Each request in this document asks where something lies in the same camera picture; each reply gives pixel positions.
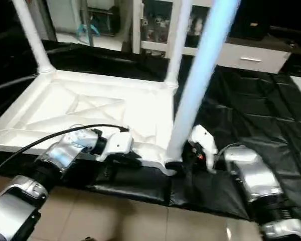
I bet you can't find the white plastic table top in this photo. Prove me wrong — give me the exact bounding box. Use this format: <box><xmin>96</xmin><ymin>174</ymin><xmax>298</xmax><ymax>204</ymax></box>
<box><xmin>0</xmin><ymin>69</ymin><xmax>179</xmax><ymax>176</ymax></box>

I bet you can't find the black work mat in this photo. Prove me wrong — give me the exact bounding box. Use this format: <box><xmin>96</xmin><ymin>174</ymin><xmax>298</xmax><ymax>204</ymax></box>
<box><xmin>0</xmin><ymin>40</ymin><xmax>301</xmax><ymax>221</ymax></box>

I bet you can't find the white drawer unit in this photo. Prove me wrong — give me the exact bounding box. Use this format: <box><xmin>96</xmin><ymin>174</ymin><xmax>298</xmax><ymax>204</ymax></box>
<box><xmin>216</xmin><ymin>42</ymin><xmax>292</xmax><ymax>74</ymax></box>

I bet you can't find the white glass door cabinet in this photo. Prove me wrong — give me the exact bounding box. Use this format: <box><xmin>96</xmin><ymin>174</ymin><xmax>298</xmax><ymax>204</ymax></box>
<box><xmin>132</xmin><ymin>0</ymin><xmax>214</xmax><ymax>57</ymax></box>

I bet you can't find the storage rack with items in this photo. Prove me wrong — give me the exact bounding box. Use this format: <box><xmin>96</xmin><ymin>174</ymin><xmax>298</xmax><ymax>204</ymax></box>
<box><xmin>74</xmin><ymin>0</ymin><xmax>120</xmax><ymax>38</ymax></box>

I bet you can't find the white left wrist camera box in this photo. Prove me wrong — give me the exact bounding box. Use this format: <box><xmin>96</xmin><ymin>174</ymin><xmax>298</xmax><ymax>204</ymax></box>
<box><xmin>97</xmin><ymin>132</ymin><xmax>134</xmax><ymax>162</ymax></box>

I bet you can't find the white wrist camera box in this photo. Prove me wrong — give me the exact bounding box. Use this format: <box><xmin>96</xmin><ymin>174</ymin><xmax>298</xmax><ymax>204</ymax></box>
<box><xmin>97</xmin><ymin>132</ymin><xmax>134</xmax><ymax>162</ymax></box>
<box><xmin>189</xmin><ymin>125</ymin><xmax>218</xmax><ymax>174</ymax></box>

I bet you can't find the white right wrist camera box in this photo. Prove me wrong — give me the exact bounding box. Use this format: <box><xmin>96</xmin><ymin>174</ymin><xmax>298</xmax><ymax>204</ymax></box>
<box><xmin>189</xmin><ymin>125</ymin><xmax>218</xmax><ymax>174</ymax></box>

